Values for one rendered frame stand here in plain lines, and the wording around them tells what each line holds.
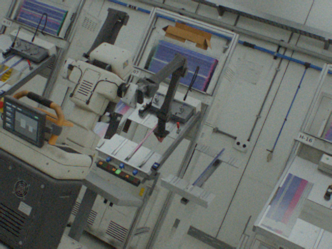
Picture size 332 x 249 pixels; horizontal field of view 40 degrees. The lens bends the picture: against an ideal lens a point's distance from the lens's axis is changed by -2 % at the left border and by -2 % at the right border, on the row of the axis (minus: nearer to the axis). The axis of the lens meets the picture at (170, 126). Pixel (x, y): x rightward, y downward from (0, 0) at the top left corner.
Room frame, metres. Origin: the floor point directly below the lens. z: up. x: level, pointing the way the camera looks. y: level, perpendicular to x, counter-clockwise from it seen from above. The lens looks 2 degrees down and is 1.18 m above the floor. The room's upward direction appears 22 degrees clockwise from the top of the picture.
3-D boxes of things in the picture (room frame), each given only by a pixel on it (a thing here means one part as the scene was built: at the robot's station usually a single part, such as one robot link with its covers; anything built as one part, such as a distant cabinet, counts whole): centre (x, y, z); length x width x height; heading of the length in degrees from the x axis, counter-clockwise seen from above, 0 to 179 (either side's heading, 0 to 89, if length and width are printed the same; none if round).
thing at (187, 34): (3.93, 0.08, 1.82); 0.68 x 0.30 x 0.20; 69
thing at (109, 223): (3.75, 0.10, 0.31); 0.70 x 0.65 x 0.62; 69
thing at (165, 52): (3.61, 0.09, 1.52); 0.51 x 0.13 x 0.27; 69
